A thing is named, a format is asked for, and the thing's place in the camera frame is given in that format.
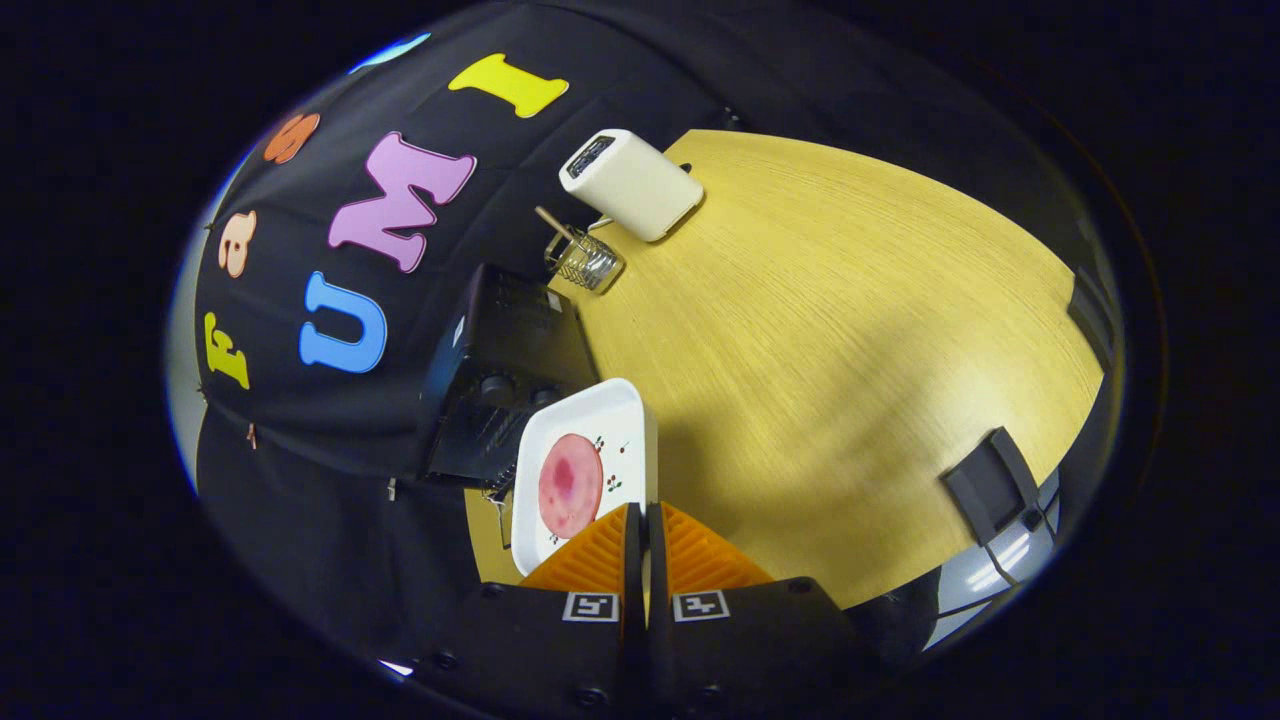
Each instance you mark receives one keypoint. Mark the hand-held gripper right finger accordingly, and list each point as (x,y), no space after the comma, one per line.
(760,650)

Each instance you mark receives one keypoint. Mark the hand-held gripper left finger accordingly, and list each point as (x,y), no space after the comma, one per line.
(540,650)

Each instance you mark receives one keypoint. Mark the pink ham slice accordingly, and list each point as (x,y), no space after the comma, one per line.
(570,485)

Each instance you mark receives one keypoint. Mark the white square plate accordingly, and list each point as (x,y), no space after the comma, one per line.
(610,410)

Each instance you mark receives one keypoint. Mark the black toaster oven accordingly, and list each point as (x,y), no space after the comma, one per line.
(500,330)

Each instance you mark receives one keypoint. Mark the white bread toaster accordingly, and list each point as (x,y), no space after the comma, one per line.
(640,185)

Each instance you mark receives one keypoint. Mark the black backdrop cloth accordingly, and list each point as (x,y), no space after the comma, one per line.
(330,440)

